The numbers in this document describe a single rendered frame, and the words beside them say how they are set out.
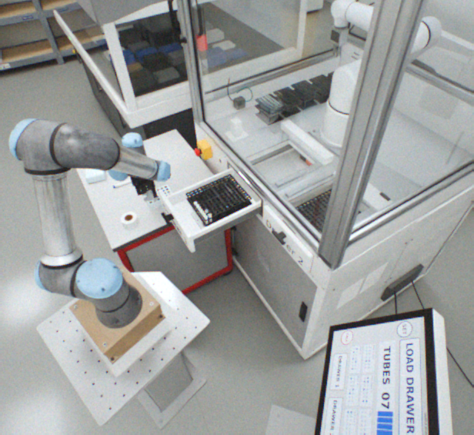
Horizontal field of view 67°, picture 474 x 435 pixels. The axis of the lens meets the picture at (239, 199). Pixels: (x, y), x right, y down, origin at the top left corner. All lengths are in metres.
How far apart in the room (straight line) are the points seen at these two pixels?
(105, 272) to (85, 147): 0.38
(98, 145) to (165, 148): 1.04
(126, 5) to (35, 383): 1.93
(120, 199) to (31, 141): 0.82
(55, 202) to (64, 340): 0.56
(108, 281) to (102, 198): 0.77
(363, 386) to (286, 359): 1.15
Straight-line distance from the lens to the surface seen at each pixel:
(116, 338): 1.29
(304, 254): 1.31
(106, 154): 1.00
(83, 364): 1.41
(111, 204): 1.78
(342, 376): 1.04
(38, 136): 1.03
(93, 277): 1.14
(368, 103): 0.82
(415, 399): 0.91
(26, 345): 2.47
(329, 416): 1.03
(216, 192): 1.52
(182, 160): 1.90
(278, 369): 2.09
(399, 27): 0.74
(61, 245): 1.16
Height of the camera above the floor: 1.99
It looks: 47 degrees down
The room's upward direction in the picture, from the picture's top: 3 degrees counter-clockwise
